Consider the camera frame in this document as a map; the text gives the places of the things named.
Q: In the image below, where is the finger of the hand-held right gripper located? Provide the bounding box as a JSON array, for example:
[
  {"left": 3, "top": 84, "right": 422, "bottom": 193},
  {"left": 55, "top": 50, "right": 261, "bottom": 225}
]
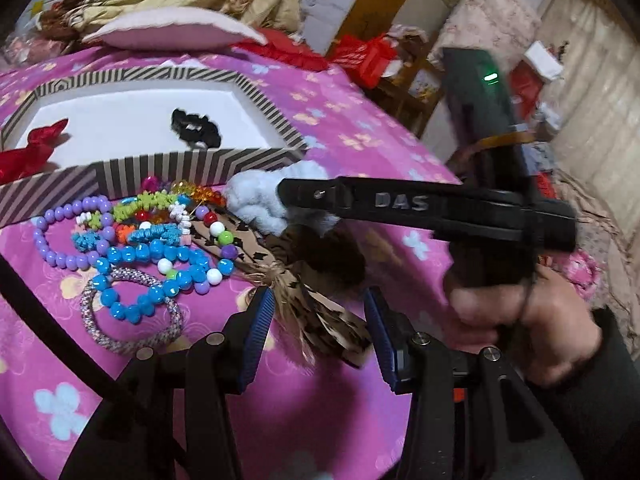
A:
[{"left": 276, "top": 175, "right": 524, "bottom": 242}]

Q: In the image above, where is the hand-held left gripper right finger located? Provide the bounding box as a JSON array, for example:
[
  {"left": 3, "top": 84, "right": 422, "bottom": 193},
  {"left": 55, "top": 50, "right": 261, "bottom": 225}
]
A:
[{"left": 362, "top": 286, "right": 586, "bottom": 480}]

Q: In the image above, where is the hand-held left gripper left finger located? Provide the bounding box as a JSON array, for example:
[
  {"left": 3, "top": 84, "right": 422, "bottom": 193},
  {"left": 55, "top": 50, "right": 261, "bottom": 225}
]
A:
[{"left": 60, "top": 287, "right": 278, "bottom": 480}]

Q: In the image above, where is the leopard print bow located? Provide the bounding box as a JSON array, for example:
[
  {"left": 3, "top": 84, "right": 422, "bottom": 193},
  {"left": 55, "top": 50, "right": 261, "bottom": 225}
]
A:
[{"left": 192, "top": 212, "right": 373, "bottom": 368}]

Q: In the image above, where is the woven rope bracelet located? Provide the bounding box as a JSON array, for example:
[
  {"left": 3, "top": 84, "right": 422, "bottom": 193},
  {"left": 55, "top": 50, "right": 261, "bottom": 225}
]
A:
[{"left": 80, "top": 267, "right": 183, "bottom": 356}]

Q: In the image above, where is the light blue scrunchie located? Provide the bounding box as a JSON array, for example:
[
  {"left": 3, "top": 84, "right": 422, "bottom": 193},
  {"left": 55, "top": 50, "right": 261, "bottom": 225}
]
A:
[{"left": 222, "top": 170, "right": 341, "bottom": 236}]

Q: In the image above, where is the blue bead bracelet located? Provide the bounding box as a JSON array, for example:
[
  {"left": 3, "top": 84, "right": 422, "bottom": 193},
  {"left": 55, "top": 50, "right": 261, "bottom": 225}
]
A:
[{"left": 90, "top": 240, "right": 236, "bottom": 323}]

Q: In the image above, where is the rainbow crystal bracelet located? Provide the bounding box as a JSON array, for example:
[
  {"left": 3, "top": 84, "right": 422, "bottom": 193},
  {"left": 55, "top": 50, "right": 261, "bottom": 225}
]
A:
[{"left": 140, "top": 175, "right": 228, "bottom": 226}]

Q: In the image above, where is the striped cardboard box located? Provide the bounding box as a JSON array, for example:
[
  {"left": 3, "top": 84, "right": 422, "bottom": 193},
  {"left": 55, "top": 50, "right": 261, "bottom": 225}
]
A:
[{"left": 0, "top": 65, "right": 308, "bottom": 231}]

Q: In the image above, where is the purple bead bracelet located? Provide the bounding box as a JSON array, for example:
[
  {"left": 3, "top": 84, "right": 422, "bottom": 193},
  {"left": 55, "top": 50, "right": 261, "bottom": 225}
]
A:
[{"left": 32, "top": 195, "right": 118, "bottom": 270}]

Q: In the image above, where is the person's right hand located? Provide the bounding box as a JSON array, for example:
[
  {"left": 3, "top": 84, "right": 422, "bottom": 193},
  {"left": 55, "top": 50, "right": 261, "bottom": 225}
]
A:
[{"left": 445, "top": 262, "right": 604, "bottom": 387}]

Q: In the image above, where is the wooden chair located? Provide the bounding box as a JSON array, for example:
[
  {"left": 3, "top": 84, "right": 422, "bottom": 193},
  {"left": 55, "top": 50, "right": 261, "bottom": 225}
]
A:
[{"left": 375, "top": 35, "right": 446, "bottom": 136}]

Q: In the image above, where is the pink floral bedsheet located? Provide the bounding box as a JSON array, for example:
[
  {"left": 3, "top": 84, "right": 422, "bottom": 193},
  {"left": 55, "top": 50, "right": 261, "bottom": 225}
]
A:
[{"left": 0, "top": 47, "right": 501, "bottom": 480}]

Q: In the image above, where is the floral mattress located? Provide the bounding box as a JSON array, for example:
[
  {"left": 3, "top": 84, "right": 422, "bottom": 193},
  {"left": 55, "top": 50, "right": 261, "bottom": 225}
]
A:
[{"left": 442, "top": 0, "right": 543, "bottom": 76}]

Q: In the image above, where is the red plastic bag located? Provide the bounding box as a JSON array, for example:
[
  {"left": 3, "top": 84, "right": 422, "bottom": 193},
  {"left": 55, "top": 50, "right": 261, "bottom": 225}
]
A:
[{"left": 332, "top": 32, "right": 396, "bottom": 88}]

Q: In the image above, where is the red frilled cushion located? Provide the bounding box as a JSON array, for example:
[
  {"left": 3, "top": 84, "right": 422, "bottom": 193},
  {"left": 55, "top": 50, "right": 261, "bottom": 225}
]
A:
[{"left": 232, "top": 27, "right": 331, "bottom": 71}]

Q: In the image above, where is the black scrunchie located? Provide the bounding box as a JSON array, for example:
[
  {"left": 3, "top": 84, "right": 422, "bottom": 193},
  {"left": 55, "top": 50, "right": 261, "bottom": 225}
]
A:
[{"left": 171, "top": 108, "right": 221, "bottom": 150}]

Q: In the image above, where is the pink pillow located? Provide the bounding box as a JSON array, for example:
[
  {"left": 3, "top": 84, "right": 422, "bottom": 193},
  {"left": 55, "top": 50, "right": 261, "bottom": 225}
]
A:
[{"left": 82, "top": 10, "right": 268, "bottom": 53}]

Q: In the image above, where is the red satin bow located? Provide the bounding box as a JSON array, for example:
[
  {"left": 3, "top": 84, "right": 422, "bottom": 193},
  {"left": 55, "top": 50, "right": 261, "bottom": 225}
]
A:
[{"left": 0, "top": 119, "right": 69, "bottom": 184}]

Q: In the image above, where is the clear plastic bag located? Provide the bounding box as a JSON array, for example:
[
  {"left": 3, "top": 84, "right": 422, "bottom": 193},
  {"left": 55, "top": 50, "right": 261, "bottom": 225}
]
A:
[{"left": 0, "top": 25, "right": 56, "bottom": 66}]

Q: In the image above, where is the multicoloured round bead bracelet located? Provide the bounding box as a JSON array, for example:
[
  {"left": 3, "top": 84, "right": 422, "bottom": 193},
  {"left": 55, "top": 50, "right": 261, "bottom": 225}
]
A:
[{"left": 157, "top": 210, "right": 238, "bottom": 296}]

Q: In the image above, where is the turquoise flower bead bracelet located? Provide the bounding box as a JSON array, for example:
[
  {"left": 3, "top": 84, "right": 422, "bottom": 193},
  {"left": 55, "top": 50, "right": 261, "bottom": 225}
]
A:
[{"left": 72, "top": 222, "right": 183, "bottom": 253}]

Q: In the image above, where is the green flower bead bracelet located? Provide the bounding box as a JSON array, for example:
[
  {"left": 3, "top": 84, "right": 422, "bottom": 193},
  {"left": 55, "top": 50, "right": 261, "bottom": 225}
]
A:
[{"left": 87, "top": 192, "right": 173, "bottom": 226}]

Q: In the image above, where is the black cable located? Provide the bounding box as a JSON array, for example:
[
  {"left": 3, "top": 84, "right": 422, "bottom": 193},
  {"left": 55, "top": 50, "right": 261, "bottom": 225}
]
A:
[{"left": 0, "top": 252, "right": 146, "bottom": 431}]

